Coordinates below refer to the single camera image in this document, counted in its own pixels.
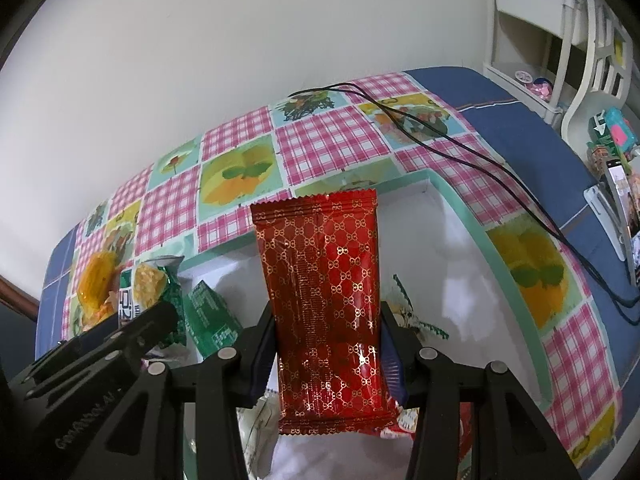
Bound white phone stand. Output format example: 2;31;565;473
584;184;629;262

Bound dark green snack packet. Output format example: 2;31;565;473
182;280;243;361

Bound pale green snack packet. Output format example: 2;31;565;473
235;390;283;480

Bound black cable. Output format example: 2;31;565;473
360;100;640;328
290;82;640;307

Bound white chair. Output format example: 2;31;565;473
560;0;640;153

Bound yellow translucent snack packet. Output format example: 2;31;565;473
75;251;126;333

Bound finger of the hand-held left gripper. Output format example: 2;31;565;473
116;301;181;361
31;317;123;376

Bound red patterned snack packet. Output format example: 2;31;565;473
250;189;401;436

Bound small green-trimmed cake packet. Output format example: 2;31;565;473
387;274;450;341

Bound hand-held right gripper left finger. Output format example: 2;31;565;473
87;305;277;480

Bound pink checked picture tablecloth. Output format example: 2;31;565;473
62;72;626;480

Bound white box with teal rim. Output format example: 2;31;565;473
175;167;556;480

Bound teal and pink packet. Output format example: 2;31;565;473
587;107;640;161

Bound green and white snack packet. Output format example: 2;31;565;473
117;255;188;348

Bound red cartoon snack packet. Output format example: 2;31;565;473
380;402;473;480

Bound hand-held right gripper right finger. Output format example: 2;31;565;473
380;301;583;480

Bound phone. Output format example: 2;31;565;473
602;157;640;287

